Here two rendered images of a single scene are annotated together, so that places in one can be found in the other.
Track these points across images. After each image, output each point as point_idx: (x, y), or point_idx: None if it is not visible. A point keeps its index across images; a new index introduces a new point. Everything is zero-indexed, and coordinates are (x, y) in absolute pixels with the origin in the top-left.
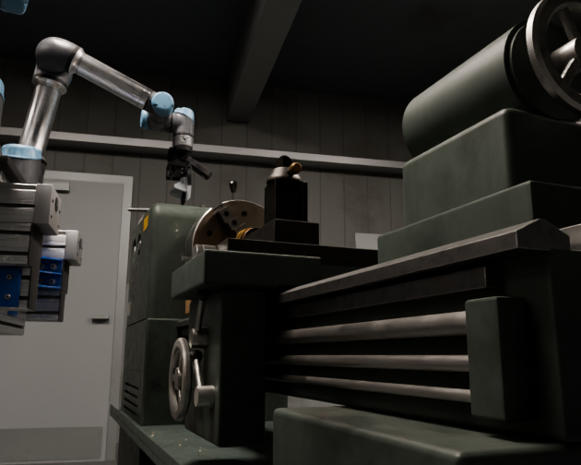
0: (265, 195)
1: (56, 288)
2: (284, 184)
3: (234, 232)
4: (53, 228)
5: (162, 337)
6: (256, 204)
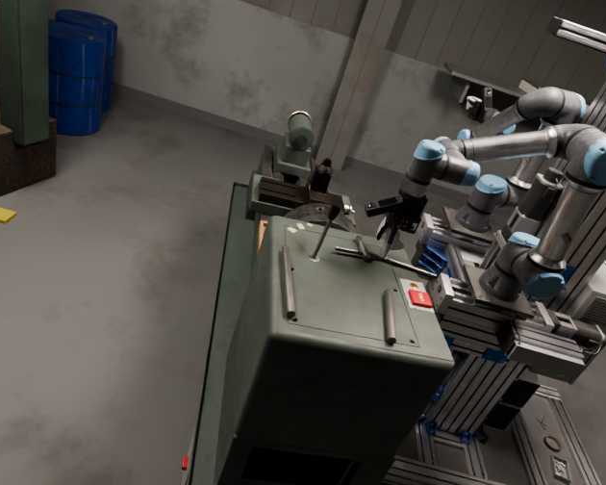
0: (330, 179)
1: None
2: None
3: None
4: (417, 233)
5: None
6: (315, 203)
